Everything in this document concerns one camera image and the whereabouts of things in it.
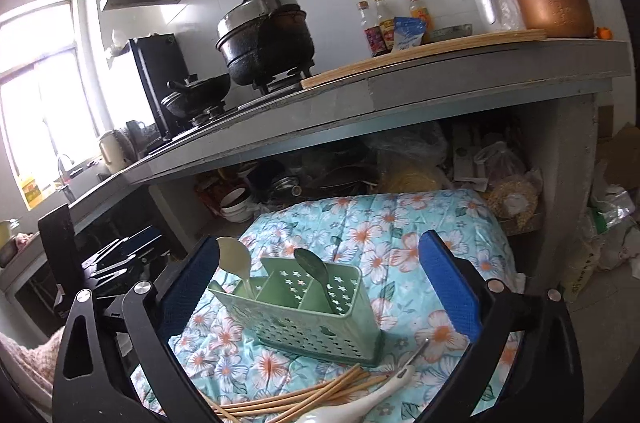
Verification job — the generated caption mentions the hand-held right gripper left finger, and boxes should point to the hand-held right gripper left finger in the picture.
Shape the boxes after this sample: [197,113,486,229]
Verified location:
[50,234,223,423]

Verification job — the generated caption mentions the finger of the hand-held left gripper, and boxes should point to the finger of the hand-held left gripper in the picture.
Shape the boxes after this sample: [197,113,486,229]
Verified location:
[92,253,161,291]
[82,225,165,265]

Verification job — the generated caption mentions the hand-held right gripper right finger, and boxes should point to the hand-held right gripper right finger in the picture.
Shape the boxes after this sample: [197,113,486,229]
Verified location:
[415,229,587,423]

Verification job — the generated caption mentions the cream rice spoon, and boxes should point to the cream rice spoon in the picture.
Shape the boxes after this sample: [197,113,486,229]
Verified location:
[216,236,261,299]

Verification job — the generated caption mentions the white handled metal utensil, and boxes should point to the white handled metal utensil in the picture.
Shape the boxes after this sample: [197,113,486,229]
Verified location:
[392,337,432,379]

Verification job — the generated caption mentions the green perforated utensil holder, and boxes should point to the green perforated utensil holder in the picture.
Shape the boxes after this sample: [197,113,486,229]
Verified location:
[207,255,386,366]

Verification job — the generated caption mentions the white ceramic spoon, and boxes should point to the white ceramic spoon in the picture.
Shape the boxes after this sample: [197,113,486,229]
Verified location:
[295,365,416,423]

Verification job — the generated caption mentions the person's left forearm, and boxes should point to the person's left forearm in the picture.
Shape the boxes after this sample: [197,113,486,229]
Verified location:
[0,332,56,409]

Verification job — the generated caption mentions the yellow box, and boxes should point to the yellow box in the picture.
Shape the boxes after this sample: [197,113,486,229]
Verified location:
[20,176,43,209]

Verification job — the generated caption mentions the sink faucet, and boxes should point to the sink faucet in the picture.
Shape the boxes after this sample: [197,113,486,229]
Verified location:
[56,153,76,199]

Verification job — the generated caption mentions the floral blue blanket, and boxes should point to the floral blue blanket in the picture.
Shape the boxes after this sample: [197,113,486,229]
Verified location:
[130,189,526,423]

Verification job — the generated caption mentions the cream thermos jug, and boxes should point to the cream thermos jug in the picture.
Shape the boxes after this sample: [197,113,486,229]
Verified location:
[97,129,132,174]

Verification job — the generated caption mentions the stack of white bowls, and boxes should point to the stack of white bowls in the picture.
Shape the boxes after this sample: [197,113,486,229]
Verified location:
[219,187,256,224]

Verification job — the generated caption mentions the bag of corn kernels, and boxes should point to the bag of corn kernels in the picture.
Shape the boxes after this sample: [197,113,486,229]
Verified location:
[487,176,543,224]

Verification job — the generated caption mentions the yellow filled plastic bag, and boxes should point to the yellow filled plastic bag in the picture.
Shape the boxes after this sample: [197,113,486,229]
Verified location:
[370,123,451,194]

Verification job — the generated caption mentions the white carton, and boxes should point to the white carton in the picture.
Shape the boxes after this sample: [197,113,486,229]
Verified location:
[452,138,488,184]

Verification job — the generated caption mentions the crumpled clear plastic bag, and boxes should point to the crumpled clear plastic bag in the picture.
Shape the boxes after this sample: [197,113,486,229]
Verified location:
[472,142,526,189]

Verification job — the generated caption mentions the white rice sack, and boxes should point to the white rice sack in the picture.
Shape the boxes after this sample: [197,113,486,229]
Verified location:
[560,208,608,301]

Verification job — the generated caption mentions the metal bowls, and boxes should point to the metal bowls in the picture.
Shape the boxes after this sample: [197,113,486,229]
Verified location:
[270,176,303,204]

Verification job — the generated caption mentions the window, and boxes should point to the window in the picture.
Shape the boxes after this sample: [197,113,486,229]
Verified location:
[0,0,101,209]

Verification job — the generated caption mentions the small black wok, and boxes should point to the small black wok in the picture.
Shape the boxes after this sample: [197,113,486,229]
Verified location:
[161,73,232,118]

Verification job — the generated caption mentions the gas stove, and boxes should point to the gas stove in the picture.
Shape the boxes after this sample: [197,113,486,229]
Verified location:
[142,60,318,154]

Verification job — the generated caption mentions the black box appliance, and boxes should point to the black box appliance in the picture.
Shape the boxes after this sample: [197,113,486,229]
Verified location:
[129,33,193,139]

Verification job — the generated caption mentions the white plastic bag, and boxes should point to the white plastic bag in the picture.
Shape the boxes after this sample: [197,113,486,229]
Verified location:
[590,186,640,271]

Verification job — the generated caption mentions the concrete kitchen counter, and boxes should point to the concrete kitchen counter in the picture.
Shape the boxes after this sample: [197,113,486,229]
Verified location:
[65,38,633,299]

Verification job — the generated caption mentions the cardboard box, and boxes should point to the cardboard box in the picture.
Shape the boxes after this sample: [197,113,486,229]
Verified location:
[597,103,640,184]

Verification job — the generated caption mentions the large black steamer pot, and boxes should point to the large black steamer pot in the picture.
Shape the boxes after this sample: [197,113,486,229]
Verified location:
[216,0,317,86]

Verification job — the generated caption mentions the wooden cutting board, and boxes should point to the wooden cutting board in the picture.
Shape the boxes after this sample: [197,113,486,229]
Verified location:
[300,28,548,90]

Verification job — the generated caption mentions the shallow metal dish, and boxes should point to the shallow metal dish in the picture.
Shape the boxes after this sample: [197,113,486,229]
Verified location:
[429,23,473,43]

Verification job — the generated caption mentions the blue packet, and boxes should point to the blue packet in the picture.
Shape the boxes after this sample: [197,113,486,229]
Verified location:
[392,17,428,53]

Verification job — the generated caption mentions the dark sauce bottle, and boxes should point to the dark sauce bottle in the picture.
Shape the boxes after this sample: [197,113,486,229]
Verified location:
[356,0,383,58]

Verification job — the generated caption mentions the yellow capped sauce bottle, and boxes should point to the yellow capped sauce bottle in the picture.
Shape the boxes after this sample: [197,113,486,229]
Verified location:
[371,0,398,54]

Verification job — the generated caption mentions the red capped sauce bottle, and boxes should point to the red capped sauce bottle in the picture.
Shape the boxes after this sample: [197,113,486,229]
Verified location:
[405,0,433,44]

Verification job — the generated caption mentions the small clear plastic bag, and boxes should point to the small clear plastic bag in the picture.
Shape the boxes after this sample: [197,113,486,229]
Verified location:
[495,0,526,31]

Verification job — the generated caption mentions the copper coloured pot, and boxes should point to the copper coloured pot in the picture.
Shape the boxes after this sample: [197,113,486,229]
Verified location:
[509,0,595,39]

